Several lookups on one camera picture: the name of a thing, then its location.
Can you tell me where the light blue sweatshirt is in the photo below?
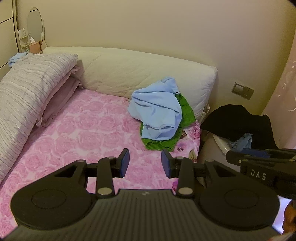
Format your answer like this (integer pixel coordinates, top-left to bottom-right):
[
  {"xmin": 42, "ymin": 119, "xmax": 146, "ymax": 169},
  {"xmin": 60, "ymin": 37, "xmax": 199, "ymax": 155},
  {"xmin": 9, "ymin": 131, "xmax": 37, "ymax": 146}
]
[{"xmin": 127, "ymin": 77, "xmax": 183, "ymax": 141}]

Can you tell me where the operator hand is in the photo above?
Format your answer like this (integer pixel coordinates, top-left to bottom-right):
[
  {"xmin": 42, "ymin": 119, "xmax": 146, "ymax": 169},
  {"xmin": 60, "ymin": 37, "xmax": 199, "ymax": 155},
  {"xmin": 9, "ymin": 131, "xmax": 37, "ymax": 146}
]
[{"xmin": 282, "ymin": 200, "xmax": 296, "ymax": 233}]

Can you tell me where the pink rose blanket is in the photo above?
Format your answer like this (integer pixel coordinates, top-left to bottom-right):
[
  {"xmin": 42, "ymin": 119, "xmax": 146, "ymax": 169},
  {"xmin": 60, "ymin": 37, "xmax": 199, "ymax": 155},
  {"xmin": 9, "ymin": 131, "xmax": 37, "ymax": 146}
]
[{"xmin": 0, "ymin": 87, "xmax": 201, "ymax": 235}]

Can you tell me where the white laundry basket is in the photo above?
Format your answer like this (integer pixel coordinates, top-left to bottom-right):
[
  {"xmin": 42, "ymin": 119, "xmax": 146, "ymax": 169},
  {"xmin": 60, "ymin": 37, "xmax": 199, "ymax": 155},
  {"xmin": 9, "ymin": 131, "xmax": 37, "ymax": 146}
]
[{"xmin": 213, "ymin": 135, "xmax": 231, "ymax": 154}]

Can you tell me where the green knitted garment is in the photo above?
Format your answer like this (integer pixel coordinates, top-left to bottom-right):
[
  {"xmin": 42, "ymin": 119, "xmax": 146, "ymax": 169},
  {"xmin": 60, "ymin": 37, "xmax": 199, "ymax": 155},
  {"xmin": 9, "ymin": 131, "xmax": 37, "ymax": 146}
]
[{"xmin": 142, "ymin": 94, "xmax": 196, "ymax": 152}]

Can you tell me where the pink curtain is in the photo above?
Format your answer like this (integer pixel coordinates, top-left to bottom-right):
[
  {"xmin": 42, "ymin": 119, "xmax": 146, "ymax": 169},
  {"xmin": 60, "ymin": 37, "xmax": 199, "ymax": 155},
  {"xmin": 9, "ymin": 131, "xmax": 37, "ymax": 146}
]
[{"xmin": 263, "ymin": 41, "xmax": 296, "ymax": 149}]

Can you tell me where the black clothing pile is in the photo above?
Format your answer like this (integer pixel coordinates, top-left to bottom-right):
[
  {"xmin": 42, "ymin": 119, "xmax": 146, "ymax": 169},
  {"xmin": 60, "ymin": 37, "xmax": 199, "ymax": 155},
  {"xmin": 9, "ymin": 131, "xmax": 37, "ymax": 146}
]
[{"xmin": 201, "ymin": 104, "xmax": 278, "ymax": 150}]

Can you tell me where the cream quilted headboard cushion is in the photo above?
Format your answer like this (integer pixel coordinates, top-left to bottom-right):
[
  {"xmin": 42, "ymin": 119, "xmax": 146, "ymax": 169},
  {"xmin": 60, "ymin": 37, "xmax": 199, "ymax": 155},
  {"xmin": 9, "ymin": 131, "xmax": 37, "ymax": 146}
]
[{"xmin": 43, "ymin": 47, "xmax": 217, "ymax": 120}]

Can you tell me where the striped lilac duvet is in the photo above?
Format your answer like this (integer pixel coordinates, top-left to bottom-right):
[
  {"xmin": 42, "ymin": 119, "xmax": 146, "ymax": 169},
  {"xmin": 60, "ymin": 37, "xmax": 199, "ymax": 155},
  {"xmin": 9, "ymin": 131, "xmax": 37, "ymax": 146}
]
[{"xmin": 1, "ymin": 53, "xmax": 78, "ymax": 180}]

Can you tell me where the tissue box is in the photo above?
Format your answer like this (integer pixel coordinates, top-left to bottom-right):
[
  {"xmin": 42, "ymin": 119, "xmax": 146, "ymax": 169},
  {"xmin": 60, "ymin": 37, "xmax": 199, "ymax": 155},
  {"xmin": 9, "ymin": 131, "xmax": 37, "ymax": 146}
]
[{"xmin": 29, "ymin": 37, "xmax": 42, "ymax": 54}]

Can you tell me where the blue cloth on nightstand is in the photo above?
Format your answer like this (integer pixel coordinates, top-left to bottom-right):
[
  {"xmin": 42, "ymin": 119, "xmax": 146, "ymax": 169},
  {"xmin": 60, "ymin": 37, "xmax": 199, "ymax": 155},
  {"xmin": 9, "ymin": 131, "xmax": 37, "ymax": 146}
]
[{"xmin": 8, "ymin": 52, "xmax": 28, "ymax": 68}]

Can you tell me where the white wardrobe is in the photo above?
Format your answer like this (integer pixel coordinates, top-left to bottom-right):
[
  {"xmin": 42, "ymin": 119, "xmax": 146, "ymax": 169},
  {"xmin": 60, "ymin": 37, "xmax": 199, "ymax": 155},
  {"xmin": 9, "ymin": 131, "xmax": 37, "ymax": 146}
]
[{"xmin": 0, "ymin": 0, "xmax": 19, "ymax": 80}]

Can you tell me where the oval vanity mirror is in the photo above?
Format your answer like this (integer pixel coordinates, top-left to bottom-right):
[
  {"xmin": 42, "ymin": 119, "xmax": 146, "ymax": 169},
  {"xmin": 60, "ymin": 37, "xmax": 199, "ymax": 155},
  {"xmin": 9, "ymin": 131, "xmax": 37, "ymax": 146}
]
[{"xmin": 27, "ymin": 7, "xmax": 47, "ymax": 50}]

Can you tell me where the wall power socket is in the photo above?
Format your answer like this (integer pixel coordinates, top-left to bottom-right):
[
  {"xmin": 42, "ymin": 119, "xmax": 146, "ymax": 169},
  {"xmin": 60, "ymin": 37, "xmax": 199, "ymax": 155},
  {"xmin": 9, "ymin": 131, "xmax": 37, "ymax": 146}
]
[{"xmin": 232, "ymin": 82, "xmax": 254, "ymax": 100}]

